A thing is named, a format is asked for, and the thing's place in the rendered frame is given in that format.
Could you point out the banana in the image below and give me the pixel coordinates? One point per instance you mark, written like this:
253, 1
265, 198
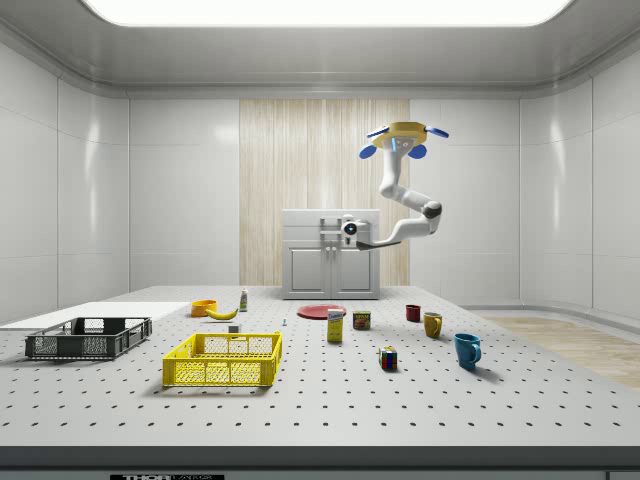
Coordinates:
222, 315

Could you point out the yellow and white box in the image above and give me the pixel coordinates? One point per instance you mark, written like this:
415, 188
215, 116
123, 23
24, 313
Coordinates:
335, 327

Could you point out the red plate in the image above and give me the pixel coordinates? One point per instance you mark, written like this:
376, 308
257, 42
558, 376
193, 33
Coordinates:
315, 312

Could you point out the white board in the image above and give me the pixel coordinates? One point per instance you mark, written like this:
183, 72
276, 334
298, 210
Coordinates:
100, 312

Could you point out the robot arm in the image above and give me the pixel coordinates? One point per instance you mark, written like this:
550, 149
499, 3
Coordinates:
410, 197

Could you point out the yellow basket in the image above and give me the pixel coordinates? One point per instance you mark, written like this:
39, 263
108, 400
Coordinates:
220, 372

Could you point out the flat-sided can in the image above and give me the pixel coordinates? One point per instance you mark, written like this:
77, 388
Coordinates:
361, 321

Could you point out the grey cube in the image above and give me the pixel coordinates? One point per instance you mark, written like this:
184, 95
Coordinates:
234, 329

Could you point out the red mug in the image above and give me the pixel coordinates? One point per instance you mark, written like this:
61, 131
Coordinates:
412, 314

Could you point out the puzzle cube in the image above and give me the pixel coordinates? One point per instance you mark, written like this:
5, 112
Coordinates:
387, 358

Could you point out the dark grey basket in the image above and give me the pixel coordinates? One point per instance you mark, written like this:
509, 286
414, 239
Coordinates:
75, 345

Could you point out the white cabinet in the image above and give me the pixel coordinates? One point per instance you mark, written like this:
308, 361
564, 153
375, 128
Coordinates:
305, 270

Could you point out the yellow bowl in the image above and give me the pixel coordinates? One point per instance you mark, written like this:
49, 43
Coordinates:
200, 310

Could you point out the yellow mug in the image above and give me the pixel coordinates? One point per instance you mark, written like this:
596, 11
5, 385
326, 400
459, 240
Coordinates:
431, 326

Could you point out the small white bottle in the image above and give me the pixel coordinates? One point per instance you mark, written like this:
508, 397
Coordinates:
243, 302

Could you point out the blue mug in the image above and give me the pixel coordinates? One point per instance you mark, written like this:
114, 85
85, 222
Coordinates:
466, 352

